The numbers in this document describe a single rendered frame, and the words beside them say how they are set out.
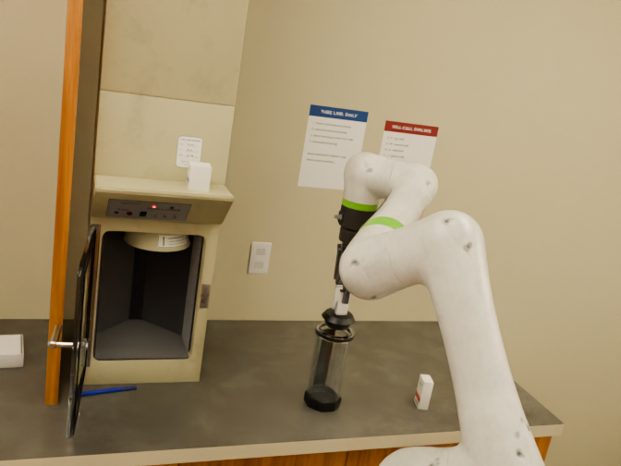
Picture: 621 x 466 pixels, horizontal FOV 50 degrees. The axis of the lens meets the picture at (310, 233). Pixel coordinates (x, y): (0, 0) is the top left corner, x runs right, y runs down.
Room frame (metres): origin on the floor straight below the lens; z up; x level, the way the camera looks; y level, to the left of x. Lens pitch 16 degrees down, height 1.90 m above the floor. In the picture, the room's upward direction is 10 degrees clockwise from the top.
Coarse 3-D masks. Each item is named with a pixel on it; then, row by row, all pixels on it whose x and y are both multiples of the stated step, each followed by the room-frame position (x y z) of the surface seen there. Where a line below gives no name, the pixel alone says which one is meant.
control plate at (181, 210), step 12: (108, 204) 1.48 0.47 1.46; (120, 204) 1.49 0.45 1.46; (132, 204) 1.49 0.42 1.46; (144, 204) 1.50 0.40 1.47; (156, 204) 1.51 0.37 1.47; (168, 204) 1.52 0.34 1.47; (180, 204) 1.52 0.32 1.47; (120, 216) 1.53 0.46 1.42; (132, 216) 1.54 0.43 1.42; (144, 216) 1.54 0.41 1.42; (156, 216) 1.55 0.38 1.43; (168, 216) 1.56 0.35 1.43; (180, 216) 1.57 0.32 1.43
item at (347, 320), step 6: (336, 306) 1.65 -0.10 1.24; (324, 312) 1.65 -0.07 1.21; (330, 312) 1.65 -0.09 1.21; (348, 312) 1.67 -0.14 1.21; (324, 318) 1.63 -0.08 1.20; (330, 318) 1.62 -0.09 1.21; (336, 318) 1.62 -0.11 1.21; (342, 318) 1.62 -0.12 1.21; (348, 318) 1.63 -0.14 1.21; (354, 318) 1.66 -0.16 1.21; (330, 324) 1.62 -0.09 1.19; (336, 324) 1.61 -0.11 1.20; (342, 324) 1.61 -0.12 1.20; (348, 324) 1.62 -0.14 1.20
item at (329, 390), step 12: (324, 324) 1.68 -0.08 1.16; (324, 336) 1.61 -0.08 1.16; (336, 336) 1.69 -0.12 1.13; (348, 336) 1.63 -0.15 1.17; (324, 348) 1.61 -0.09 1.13; (336, 348) 1.61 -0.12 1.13; (348, 348) 1.64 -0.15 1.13; (312, 360) 1.65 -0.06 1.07; (324, 360) 1.61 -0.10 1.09; (336, 360) 1.61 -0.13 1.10; (312, 372) 1.63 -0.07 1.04; (324, 372) 1.61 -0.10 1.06; (336, 372) 1.61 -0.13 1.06; (312, 384) 1.62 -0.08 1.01; (324, 384) 1.61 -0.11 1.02; (336, 384) 1.62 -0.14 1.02; (312, 396) 1.62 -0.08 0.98; (324, 396) 1.61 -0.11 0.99; (336, 396) 1.63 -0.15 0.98
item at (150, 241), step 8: (128, 232) 1.65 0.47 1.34; (136, 232) 1.63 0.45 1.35; (144, 232) 1.63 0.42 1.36; (128, 240) 1.63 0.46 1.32; (136, 240) 1.62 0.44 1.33; (144, 240) 1.62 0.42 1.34; (152, 240) 1.62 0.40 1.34; (160, 240) 1.62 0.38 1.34; (168, 240) 1.63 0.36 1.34; (176, 240) 1.65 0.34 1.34; (184, 240) 1.67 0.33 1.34; (144, 248) 1.61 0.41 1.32; (152, 248) 1.61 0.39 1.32; (160, 248) 1.61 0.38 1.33; (168, 248) 1.63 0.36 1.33; (176, 248) 1.64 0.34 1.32; (184, 248) 1.66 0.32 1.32
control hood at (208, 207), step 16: (96, 176) 1.52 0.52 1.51; (112, 176) 1.55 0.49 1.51; (96, 192) 1.43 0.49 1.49; (112, 192) 1.44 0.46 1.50; (128, 192) 1.46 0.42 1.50; (144, 192) 1.47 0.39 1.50; (160, 192) 1.48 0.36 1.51; (176, 192) 1.50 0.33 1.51; (192, 192) 1.52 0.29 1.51; (208, 192) 1.54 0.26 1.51; (224, 192) 1.57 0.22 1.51; (96, 208) 1.48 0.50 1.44; (192, 208) 1.55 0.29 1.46; (208, 208) 1.56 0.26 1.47; (224, 208) 1.57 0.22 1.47
